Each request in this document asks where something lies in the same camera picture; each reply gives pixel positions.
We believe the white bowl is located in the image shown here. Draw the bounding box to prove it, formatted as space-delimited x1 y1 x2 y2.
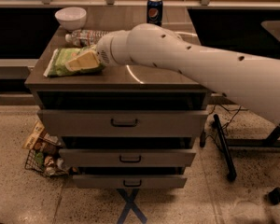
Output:
55 7 87 31

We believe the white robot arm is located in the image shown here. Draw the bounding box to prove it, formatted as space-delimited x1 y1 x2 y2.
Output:
65 23 280 126

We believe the grey drawer cabinet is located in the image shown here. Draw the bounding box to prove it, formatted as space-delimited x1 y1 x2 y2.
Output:
25 28 210 177

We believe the green jalapeno chip bag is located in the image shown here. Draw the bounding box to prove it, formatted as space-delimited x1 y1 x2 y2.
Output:
43 45 105 77

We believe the clear plastic water bottle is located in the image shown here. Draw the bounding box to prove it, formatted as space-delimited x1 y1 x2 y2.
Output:
65 29 107 47

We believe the black metal stand leg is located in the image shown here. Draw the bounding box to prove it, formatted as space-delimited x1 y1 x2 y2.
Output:
214 114 237 181

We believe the middle grey drawer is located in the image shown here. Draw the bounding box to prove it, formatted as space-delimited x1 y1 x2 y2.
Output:
60 149 195 167

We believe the top grey drawer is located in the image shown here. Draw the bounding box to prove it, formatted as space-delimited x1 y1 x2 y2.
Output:
38 110 208 137

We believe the blue tape cross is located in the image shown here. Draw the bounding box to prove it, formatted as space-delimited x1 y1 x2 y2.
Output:
117 189 147 224

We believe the bottom grey drawer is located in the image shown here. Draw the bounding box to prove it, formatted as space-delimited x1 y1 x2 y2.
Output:
73 175 187 189

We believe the blue pepsi can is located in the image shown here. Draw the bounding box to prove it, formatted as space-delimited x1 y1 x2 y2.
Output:
147 0 163 26

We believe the black cable on floor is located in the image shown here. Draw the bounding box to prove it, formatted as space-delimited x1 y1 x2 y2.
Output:
204 103 250 147

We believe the wire basket with snacks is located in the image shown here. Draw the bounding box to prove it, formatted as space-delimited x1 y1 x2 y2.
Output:
22 120 71 177

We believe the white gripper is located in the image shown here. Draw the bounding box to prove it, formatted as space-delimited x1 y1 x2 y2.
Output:
65 30 131 72

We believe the grey drawer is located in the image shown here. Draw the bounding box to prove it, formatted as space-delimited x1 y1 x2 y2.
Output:
60 149 195 167
73 175 187 189
38 110 208 137

